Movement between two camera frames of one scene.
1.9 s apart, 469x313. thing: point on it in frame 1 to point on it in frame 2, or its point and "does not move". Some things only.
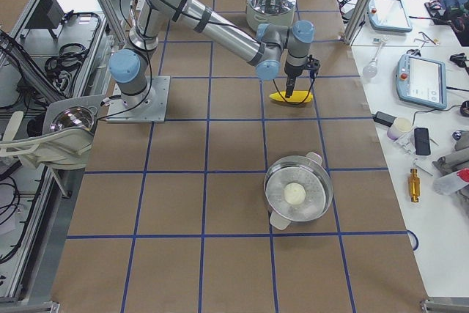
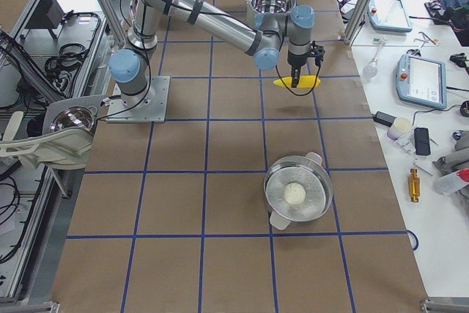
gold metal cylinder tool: x=414 y=184 does not move
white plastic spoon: x=370 y=68 does not move
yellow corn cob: x=297 y=96 to x=304 y=82
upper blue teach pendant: x=421 y=80 does not move
